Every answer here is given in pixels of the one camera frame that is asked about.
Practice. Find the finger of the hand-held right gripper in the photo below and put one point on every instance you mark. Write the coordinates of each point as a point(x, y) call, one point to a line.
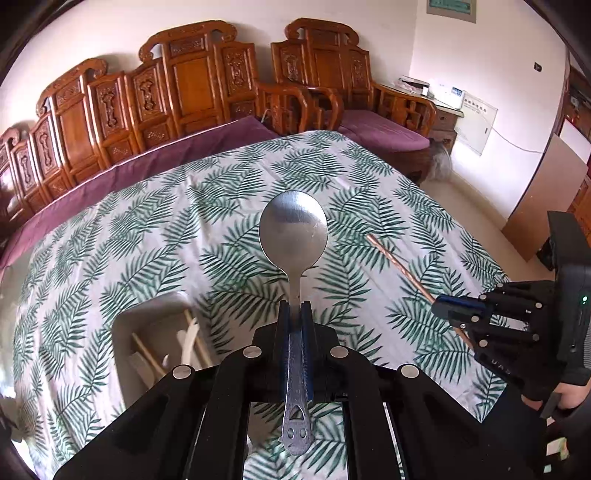
point(508, 350)
point(457, 307)

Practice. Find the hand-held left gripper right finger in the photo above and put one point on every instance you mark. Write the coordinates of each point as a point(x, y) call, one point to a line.
point(306, 332)

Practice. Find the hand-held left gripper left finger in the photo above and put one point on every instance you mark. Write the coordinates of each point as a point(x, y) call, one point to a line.
point(285, 332)

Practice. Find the brown wooden chopstick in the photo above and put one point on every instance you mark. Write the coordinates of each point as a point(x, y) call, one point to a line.
point(397, 265)

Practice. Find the light wooden chopstick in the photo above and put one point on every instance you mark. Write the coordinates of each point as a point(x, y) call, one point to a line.
point(147, 355)
point(199, 339)

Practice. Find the white plastic fork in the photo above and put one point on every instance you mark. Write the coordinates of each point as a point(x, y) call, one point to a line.
point(187, 350)

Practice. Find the large metal spoon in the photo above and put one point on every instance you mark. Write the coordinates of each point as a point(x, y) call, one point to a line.
point(293, 230)

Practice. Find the grey utensil tray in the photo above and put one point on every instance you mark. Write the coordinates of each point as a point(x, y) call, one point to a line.
point(152, 318)

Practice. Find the person's right hand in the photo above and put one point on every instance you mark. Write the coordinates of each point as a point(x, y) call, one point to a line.
point(577, 396)

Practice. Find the brown leaning board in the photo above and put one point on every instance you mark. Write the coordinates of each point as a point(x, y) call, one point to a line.
point(545, 198)

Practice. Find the grey plastic bag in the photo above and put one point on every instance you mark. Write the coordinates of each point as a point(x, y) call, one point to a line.
point(438, 161)

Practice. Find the reddish wooden cabinet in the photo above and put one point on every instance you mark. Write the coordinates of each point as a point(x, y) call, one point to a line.
point(579, 101)

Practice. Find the leaf-print tablecloth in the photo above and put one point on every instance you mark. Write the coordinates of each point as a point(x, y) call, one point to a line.
point(138, 230)

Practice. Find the wooden side table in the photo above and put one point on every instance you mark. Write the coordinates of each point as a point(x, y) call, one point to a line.
point(445, 122)

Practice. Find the purple armchair cushion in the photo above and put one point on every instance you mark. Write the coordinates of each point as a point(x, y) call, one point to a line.
point(383, 129)

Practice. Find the white box with blue print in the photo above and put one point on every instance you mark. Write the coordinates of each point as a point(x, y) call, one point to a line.
point(449, 96)

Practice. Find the stack of papers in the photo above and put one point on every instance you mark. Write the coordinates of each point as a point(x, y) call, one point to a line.
point(412, 85)

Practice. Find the long purple bench cushion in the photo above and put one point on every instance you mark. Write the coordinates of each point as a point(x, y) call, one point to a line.
point(138, 157)

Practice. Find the carved wooden armchair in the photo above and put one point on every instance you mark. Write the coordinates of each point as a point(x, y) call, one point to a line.
point(323, 60)

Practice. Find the carved wooden sofa bench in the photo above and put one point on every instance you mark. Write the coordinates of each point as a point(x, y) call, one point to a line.
point(138, 92)

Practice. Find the white wall panel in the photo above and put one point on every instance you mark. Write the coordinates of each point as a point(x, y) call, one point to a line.
point(478, 122)

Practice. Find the green framed wall picture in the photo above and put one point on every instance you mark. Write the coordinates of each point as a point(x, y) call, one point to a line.
point(451, 9)

